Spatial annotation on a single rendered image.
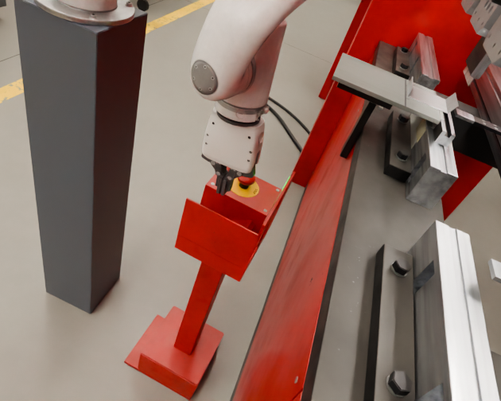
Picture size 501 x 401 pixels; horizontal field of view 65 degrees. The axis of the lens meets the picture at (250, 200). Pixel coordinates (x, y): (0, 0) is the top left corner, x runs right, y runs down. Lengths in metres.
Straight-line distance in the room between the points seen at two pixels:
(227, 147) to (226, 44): 0.22
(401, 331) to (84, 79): 0.73
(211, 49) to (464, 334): 0.48
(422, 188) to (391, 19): 1.11
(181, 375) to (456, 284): 0.91
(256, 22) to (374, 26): 1.41
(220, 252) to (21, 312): 0.91
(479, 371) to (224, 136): 0.48
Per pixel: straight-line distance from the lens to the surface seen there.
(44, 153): 1.08
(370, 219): 0.79
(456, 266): 0.67
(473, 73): 1.01
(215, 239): 0.79
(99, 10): 0.89
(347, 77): 0.98
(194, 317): 1.16
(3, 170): 2.03
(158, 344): 1.35
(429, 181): 0.88
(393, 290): 0.65
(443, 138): 0.96
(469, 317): 0.60
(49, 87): 0.96
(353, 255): 0.70
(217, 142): 0.69
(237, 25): 0.51
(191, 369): 1.33
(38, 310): 1.55
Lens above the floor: 1.33
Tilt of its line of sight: 41 degrees down
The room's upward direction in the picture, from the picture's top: 22 degrees clockwise
